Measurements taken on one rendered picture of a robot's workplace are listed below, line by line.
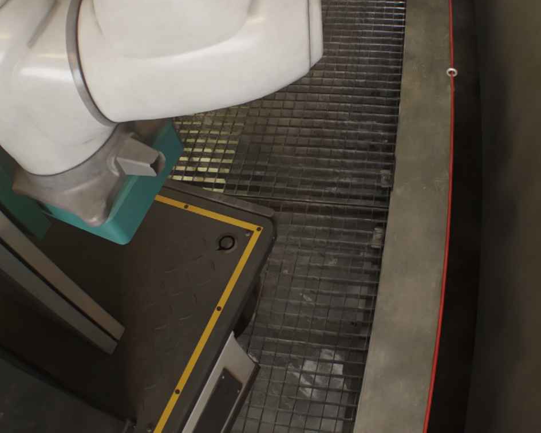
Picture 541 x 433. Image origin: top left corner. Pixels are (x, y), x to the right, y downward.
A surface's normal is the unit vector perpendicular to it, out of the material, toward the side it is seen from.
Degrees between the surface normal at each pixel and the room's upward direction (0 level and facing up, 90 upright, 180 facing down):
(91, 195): 15
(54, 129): 93
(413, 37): 2
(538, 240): 65
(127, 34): 72
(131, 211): 90
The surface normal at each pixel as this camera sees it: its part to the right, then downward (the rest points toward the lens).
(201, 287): -0.18, -0.53
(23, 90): 0.08, 0.75
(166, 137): 0.90, 0.25
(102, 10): -0.69, 0.40
